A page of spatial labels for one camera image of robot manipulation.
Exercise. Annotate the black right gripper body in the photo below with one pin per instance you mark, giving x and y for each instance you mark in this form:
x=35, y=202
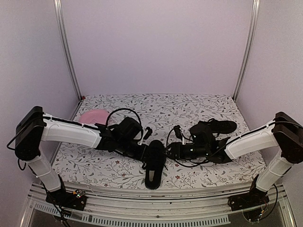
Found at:
x=198, y=152

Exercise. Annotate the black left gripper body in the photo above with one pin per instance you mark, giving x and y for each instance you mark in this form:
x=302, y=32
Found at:
x=125, y=148

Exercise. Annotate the black canvas shoe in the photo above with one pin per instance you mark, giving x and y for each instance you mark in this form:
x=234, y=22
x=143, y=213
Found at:
x=153, y=177
x=229, y=126

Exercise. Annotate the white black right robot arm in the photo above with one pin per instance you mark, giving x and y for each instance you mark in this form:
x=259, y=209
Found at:
x=282, y=132

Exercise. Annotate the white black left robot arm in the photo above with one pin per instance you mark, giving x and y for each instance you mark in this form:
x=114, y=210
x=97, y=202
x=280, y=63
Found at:
x=38, y=126

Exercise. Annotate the pink plastic plate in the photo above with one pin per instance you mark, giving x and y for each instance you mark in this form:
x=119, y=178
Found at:
x=94, y=116

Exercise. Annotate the floral patterned table mat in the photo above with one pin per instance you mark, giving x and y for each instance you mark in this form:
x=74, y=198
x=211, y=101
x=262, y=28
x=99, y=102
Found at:
x=78, y=164

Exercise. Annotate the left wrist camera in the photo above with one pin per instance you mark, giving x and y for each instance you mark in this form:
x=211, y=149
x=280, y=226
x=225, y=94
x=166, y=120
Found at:
x=146, y=134

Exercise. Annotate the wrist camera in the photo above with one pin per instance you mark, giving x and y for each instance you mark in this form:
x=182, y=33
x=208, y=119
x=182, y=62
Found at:
x=179, y=134
x=146, y=134

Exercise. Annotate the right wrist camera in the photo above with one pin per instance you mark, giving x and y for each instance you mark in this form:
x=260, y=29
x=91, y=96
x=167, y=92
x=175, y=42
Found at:
x=179, y=134

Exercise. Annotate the aluminium front rail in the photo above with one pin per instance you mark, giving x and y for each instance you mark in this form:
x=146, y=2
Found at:
x=201, y=207

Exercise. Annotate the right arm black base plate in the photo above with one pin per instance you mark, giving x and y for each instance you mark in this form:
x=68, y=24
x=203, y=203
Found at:
x=248, y=200

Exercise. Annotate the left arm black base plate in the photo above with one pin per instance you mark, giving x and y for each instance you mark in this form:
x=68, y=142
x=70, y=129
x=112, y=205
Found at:
x=75, y=200

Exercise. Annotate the left aluminium frame post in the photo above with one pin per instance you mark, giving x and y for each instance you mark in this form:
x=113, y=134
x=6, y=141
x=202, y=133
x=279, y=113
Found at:
x=66, y=49

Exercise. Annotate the aluminium frame post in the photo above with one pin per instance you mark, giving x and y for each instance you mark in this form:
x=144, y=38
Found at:
x=66, y=49
x=247, y=50

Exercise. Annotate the right aluminium frame post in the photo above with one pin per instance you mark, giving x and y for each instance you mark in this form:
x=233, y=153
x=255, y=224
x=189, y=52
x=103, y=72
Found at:
x=247, y=50

